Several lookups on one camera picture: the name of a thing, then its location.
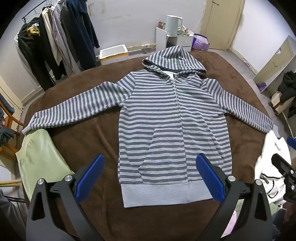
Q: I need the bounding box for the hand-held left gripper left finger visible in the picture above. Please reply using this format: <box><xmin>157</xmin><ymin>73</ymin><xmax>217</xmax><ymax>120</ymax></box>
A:
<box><xmin>26</xmin><ymin>154</ymin><xmax>105</xmax><ymax>241</ymax></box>

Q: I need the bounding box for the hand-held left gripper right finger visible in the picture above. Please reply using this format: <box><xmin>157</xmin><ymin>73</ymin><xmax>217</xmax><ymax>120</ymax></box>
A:
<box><xmin>195</xmin><ymin>153</ymin><xmax>274</xmax><ymax>241</ymax></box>

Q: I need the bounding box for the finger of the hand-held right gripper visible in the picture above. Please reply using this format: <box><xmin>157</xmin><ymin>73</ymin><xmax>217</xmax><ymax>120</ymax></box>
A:
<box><xmin>271</xmin><ymin>153</ymin><xmax>296</xmax><ymax>178</ymax></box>
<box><xmin>286</xmin><ymin>136</ymin><xmax>296</xmax><ymax>152</ymax></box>

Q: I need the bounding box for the grey striped zip hoodie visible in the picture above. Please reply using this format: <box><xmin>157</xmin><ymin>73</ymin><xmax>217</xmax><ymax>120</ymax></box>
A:
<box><xmin>22</xmin><ymin>45</ymin><xmax>279</xmax><ymax>208</ymax></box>

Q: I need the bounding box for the metal clothes rack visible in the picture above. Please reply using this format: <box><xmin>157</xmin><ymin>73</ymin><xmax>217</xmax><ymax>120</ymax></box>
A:
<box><xmin>22</xmin><ymin>0</ymin><xmax>58</xmax><ymax>24</ymax></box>

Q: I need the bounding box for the white garment with black trim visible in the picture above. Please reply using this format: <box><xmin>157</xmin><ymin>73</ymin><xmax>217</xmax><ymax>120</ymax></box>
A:
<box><xmin>254</xmin><ymin>130</ymin><xmax>293</xmax><ymax>207</ymax></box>

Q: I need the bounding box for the brown blanket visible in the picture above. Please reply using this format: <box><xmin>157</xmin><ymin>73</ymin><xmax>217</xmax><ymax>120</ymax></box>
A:
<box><xmin>22</xmin><ymin>50</ymin><xmax>278</xmax><ymax>241</ymax></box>

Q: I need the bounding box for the small wooden stand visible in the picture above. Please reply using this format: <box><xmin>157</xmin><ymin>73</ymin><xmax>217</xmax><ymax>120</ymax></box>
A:
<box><xmin>268</xmin><ymin>91</ymin><xmax>296</xmax><ymax>116</ymax></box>

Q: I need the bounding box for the light green garment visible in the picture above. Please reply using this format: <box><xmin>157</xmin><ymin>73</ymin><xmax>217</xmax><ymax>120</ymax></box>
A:
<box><xmin>15</xmin><ymin>128</ymin><xmax>75</xmax><ymax>202</ymax></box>

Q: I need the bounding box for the pale wooden chair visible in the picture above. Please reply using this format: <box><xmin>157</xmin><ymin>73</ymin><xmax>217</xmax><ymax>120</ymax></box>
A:
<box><xmin>0</xmin><ymin>179</ymin><xmax>23</xmax><ymax>187</ymax></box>

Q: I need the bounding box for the dark grey cloth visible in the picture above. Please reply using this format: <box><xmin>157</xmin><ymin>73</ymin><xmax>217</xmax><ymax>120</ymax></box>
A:
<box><xmin>0</xmin><ymin>126</ymin><xmax>15</xmax><ymax>147</ymax></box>

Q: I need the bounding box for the white foam box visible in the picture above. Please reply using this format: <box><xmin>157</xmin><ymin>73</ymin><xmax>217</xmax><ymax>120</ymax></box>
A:
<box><xmin>99</xmin><ymin>44</ymin><xmax>129</xmax><ymax>66</ymax></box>

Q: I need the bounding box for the purple bag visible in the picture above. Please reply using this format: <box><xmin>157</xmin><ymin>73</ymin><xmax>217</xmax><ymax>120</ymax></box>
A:
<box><xmin>191</xmin><ymin>34</ymin><xmax>210</xmax><ymax>52</ymax></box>

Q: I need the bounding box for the white cabinet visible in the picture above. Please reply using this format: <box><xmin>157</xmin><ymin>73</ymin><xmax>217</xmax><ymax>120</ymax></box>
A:
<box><xmin>155</xmin><ymin>27</ymin><xmax>194</xmax><ymax>53</ymax></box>

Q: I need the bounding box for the beige door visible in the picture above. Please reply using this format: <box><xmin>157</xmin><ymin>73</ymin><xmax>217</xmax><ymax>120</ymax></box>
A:
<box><xmin>200</xmin><ymin>0</ymin><xmax>245</xmax><ymax>51</ymax></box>

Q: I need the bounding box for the grey hanging shirt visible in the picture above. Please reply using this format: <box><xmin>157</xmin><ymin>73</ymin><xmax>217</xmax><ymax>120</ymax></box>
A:
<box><xmin>52</xmin><ymin>0</ymin><xmax>82</xmax><ymax>73</ymax></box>

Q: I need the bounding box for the beige hanging garment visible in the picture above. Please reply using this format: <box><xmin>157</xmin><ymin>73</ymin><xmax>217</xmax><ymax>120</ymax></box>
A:
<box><xmin>42</xmin><ymin>7</ymin><xmax>63</xmax><ymax>67</ymax></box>

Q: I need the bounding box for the pale green electric kettle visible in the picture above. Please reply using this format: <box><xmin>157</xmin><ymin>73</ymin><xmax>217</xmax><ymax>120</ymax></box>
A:
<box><xmin>165</xmin><ymin>15</ymin><xmax>184</xmax><ymax>37</ymax></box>

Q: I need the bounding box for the yellow hanging garment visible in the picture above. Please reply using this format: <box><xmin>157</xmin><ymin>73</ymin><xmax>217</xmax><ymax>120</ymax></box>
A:
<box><xmin>26</xmin><ymin>26</ymin><xmax>40</xmax><ymax>37</ymax></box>

